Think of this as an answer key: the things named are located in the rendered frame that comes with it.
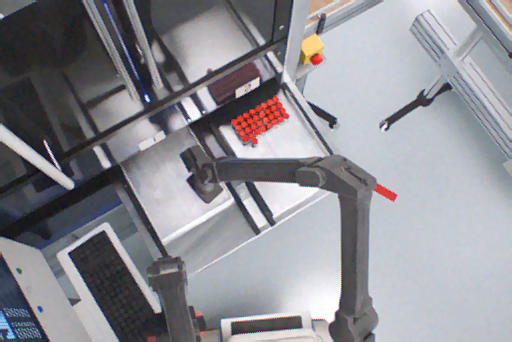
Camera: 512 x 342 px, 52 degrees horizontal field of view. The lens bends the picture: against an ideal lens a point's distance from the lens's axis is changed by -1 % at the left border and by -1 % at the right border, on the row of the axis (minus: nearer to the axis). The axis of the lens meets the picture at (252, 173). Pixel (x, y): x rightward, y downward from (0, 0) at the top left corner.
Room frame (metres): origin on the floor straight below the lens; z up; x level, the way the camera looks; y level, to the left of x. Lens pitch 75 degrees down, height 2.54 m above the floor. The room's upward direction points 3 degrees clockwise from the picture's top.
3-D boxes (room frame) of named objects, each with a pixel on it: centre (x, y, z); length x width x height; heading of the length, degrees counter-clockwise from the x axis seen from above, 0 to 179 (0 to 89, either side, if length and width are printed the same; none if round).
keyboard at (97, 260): (0.06, 0.42, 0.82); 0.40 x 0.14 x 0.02; 37
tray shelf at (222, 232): (0.47, 0.08, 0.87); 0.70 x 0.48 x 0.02; 124
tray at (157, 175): (0.44, 0.26, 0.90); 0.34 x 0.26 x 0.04; 34
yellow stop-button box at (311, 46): (0.86, -0.17, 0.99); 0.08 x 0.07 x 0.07; 34
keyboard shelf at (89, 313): (0.03, 0.46, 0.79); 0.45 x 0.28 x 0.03; 37
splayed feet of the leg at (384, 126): (1.11, -0.85, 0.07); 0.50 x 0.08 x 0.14; 124
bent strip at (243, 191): (0.35, 0.00, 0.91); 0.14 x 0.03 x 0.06; 34
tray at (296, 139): (0.53, -0.09, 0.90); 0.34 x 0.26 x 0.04; 34
